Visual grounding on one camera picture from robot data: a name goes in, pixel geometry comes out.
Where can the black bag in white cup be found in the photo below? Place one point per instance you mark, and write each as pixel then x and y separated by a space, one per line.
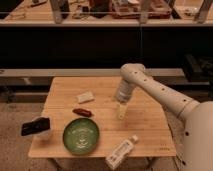
pixel 39 127

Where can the green round plate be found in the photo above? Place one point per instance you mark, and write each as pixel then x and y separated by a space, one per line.
pixel 81 136

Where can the red chili pepper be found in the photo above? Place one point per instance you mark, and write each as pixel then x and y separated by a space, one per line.
pixel 83 112

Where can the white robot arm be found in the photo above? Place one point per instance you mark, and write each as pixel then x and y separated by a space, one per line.
pixel 196 116

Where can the white sponge block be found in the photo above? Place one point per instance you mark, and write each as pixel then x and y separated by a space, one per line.
pixel 85 97

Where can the wooden table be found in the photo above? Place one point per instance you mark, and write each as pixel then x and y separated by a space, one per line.
pixel 145 118

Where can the white plastic bottle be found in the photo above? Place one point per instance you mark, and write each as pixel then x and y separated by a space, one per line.
pixel 118 155

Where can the long workbench shelf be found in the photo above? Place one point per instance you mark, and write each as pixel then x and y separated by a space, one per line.
pixel 106 13

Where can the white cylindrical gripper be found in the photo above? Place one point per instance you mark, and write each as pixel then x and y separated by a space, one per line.
pixel 123 95

